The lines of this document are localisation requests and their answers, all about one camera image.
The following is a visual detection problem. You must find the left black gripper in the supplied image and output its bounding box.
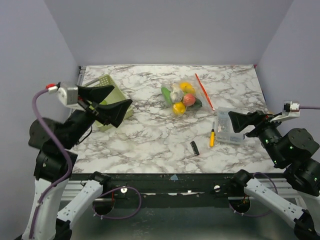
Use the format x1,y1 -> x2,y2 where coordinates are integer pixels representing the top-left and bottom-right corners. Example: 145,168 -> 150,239
62,84 -> 133,148

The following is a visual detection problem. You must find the green plastic basket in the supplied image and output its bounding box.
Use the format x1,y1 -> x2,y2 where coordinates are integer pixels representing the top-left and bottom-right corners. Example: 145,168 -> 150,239
82,74 -> 133,132

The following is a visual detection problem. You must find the green toy vegetable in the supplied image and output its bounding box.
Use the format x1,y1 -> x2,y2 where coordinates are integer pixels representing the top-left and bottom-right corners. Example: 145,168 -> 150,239
191,98 -> 203,109

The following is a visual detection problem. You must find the peach toy fruit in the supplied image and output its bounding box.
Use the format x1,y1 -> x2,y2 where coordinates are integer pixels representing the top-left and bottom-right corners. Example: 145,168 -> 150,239
182,93 -> 196,107

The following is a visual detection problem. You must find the clear zip top bag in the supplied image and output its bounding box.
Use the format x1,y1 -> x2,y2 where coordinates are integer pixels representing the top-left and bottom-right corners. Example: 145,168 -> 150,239
160,73 -> 215,117

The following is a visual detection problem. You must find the yellow toy lemon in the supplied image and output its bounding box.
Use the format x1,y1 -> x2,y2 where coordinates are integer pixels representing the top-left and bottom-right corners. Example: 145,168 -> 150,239
172,102 -> 187,116

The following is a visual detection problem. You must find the white toy garlic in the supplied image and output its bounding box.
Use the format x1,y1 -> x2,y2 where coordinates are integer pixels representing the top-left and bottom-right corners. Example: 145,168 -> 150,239
170,84 -> 184,103

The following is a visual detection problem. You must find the orange toy fruit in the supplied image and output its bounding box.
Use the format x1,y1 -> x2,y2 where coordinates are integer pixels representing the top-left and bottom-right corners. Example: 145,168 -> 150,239
179,82 -> 196,94

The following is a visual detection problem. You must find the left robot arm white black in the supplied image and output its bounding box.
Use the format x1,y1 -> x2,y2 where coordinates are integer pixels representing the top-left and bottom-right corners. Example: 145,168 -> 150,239
20,82 -> 132,240

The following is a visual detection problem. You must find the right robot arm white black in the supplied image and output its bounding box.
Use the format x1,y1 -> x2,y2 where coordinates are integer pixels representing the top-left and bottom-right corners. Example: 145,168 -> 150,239
228,110 -> 320,240

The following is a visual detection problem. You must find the clear plastic screw box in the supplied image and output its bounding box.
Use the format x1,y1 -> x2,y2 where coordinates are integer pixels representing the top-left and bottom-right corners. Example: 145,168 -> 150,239
215,107 -> 245,145

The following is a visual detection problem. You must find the black bit holder strip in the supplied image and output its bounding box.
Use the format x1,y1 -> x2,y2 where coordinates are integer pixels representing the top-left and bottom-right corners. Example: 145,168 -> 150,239
190,141 -> 200,156

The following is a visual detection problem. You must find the yellow handle screwdriver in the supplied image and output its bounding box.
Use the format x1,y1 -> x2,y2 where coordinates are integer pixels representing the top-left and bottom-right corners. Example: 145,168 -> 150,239
209,122 -> 215,148

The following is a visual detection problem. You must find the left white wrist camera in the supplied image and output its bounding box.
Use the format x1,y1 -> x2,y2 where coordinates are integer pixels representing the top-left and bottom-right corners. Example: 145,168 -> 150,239
45,82 -> 80,110

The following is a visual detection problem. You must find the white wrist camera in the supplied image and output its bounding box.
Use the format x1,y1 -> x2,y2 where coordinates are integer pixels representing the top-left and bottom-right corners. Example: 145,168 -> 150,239
270,100 -> 301,123
45,82 -> 80,110

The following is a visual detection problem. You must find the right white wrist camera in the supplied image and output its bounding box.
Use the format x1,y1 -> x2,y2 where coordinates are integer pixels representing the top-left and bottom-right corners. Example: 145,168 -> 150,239
270,100 -> 301,123

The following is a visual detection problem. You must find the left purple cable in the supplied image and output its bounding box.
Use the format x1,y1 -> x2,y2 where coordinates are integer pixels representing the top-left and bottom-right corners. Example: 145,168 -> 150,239
28,89 -> 142,238

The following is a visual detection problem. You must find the purple cable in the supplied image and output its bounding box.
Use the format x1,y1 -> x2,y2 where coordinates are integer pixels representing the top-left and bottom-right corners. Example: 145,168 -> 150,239
228,105 -> 320,218
28,89 -> 142,238

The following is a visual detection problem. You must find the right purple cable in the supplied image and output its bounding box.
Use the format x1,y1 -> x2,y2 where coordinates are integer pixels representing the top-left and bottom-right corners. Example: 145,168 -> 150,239
228,105 -> 320,218

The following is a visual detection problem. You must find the aluminium extrusion rail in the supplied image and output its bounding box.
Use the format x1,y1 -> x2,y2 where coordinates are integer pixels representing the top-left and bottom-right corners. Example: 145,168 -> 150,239
61,178 -> 301,201

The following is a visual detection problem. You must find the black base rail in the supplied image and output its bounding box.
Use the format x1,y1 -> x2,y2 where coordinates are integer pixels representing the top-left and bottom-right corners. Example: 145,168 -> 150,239
95,173 -> 245,209

